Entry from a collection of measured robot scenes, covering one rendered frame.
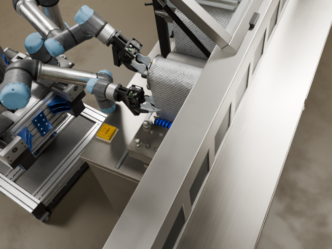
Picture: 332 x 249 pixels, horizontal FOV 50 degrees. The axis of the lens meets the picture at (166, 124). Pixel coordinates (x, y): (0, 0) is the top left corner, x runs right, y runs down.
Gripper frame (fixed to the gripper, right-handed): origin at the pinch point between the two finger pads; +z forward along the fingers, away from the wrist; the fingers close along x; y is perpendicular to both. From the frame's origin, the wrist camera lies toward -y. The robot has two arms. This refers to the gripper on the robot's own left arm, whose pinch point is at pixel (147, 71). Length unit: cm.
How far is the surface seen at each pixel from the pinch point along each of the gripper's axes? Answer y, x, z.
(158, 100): -0.7, -7.2, 10.3
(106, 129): -35.8, -16.1, 4.6
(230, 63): 60, -25, 6
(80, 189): -136, -22, 29
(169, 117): -6.1, -7.2, 19.5
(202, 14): 61, -20, -7
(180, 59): 6.8, 10.5, 7.4
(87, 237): -121, -50, 47
